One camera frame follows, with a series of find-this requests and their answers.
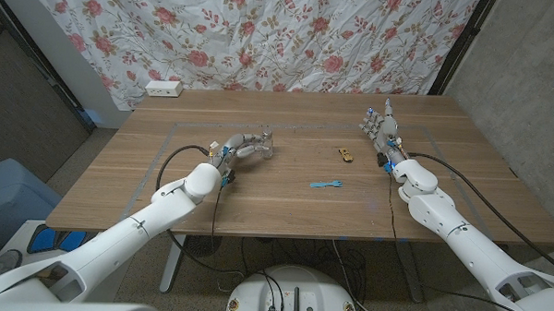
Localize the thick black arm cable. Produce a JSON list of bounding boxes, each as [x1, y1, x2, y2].
[[403, 151, 554, 277], [151, 143, 253, 278]]

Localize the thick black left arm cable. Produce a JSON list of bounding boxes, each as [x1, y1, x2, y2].
[[151, 143, 253, 278]]

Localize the floral backdrop cloth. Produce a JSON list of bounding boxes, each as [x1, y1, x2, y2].
[[19, 0, 482, 123]]

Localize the blue toy wrench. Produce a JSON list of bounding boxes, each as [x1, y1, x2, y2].
[[309, 179, 344, 190]]

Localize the glass salt shaker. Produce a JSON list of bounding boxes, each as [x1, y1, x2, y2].
[[260, 128, 275, 160]]

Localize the white mat with blue footprints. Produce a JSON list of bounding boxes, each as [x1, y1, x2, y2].
[[0, 218, 132, 304]]

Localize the black round fan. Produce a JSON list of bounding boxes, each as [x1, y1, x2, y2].
[[184, 234, 223, 259]]

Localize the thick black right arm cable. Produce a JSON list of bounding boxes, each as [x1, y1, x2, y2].
[[403, 151, 554, 277]]

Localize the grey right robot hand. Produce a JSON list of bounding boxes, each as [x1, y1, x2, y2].
[[357, 97, 412, 166]]

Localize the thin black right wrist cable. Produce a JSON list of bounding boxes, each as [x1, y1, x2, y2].
[[385, 172, 401, 242]]

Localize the white power strip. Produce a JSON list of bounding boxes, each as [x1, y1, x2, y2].
[[144, 78, 185, 99]]

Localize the grey sneaker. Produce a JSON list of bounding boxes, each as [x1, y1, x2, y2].
[[0, 248, 24, 281]]

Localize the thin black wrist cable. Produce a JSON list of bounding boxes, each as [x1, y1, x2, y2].
[[385, 172, 401, 242], [208, 184, 224, 254]]

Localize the thin black left wrist cable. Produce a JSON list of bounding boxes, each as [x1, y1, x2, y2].
[[208, 184, 224, 254]]

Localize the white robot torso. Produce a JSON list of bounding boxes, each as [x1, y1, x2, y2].
[[0, 297, 164, 311]]

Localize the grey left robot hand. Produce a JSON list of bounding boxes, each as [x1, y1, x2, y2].
[[210, 128, 275, 173]]

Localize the white table leg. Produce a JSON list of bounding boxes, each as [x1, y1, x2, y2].
[[159, 233, 187, 295]]

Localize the black wall frame strip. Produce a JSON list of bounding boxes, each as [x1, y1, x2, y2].
[[0, 0, 102, 135]]

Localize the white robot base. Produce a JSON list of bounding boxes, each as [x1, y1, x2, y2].
[[223, 262, 361, 311]]

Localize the black backdrop pole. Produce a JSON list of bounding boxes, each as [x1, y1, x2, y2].
[[427, 0, 499, 99]]

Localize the blue storage bin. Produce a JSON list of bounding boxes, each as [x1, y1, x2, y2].
[[0, 157, 66, 250]]

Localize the grey table leg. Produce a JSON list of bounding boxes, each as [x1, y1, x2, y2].
[[394, 241, 427, 304]]

